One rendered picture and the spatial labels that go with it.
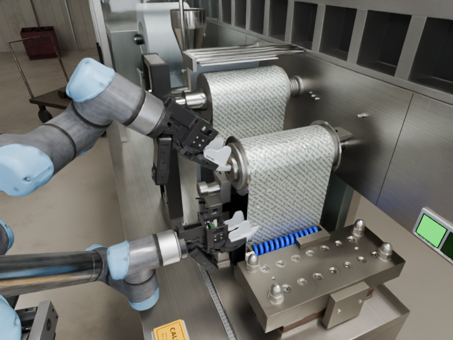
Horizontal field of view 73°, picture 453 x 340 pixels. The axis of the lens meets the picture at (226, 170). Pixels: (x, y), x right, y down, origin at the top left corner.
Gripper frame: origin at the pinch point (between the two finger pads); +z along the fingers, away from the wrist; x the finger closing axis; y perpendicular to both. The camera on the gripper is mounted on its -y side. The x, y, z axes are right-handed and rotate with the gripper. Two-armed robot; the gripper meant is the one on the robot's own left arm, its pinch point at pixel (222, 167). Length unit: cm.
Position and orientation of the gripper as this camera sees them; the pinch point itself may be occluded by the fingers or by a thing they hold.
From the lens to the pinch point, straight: 71.3
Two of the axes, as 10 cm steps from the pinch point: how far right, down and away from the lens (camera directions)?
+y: 5.9, -7.8, -2.1
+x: -3.8, -4.9, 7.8
